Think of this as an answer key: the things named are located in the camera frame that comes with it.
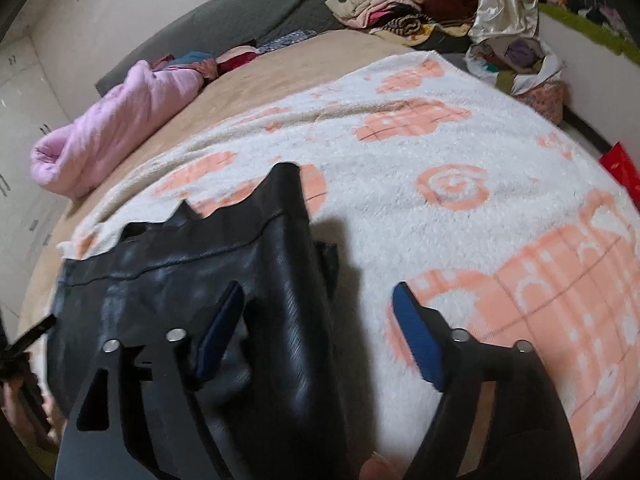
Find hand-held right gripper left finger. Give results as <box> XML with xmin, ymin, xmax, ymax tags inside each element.
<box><xmin>55</xmin><ymin>282</ymin><xmax>246</xmax><ymax>480</ymax></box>

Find bag of clothes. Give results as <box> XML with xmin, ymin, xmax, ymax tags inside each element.
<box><xmin>467</xmin><ymin>37</ymin><xmax>568</xmax><ymax>126</ymax></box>

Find beige bed sheet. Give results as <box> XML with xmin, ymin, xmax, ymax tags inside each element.
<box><xmin>17</xmin><ymin>30</ymin><xmax>416</xmax><ymax>336</ymax></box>

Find blue patterned cloth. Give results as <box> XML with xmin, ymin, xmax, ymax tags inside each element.
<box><xmin>257</xmin><ymin>29</ymin><xmax>318</xmax><ymax>55</ymax></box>

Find black leather jacket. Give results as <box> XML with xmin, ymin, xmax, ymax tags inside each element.
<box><xmin>47</xmin><ymin>162</ymin><xmax>386</xmax><ymax>480</ymax></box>

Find dark grey pillow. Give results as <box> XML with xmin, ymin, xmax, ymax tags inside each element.
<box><xmin>95</xmin><ymin>0</ymin><xmax>346</xmax><ymax>96</ymax></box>

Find teal and red clothes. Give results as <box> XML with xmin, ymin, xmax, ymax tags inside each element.
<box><xmin>152</xmin><ymin>45</ymin><xmax>261</xmax><ymax>81</ymax></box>

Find white and peach fleece blanket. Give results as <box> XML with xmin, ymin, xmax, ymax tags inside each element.
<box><xmin>57</xmin><ymin>50</ymin><xmax>640</xmax><ymax>480</ymax></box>

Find pink quilt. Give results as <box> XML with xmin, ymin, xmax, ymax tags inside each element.
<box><xmin>30</xmin><ymin>60</ymin><xmax>218</xmax><ymax>200</ymax></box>

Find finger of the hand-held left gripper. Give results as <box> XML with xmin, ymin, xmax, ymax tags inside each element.
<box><xmin>7</xmin><ymin>313</ymin><xmax>57</xmax><ymax>357</ymax></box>

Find green cloth strip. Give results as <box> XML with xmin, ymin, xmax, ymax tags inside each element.
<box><xmin>537</xmin><ymin>2</ymin><xmax>640</xmax><ymax>56</ymax></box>

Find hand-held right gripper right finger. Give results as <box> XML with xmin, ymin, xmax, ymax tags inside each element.
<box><xmin>392</xmin><ymin>282</ymin><xmax>583</xmax><ymax>480</ymax></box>

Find pile of folded clothes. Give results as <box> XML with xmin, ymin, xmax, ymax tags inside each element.
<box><xmin>325</xmin><ymin>0</ymin><xmax>481</xmax><ymax>46</ymax></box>

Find white wardrobe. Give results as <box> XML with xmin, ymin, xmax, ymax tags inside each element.
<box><xmin>0</xmin><ymin>35</ymin><xmax>76</xmax><ymax>321</ymax></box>

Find red bag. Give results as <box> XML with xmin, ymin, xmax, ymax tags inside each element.
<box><xmin>599</xmin><ymin>142</ymin><xmax>640</xmax><ymax>187</ymax></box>

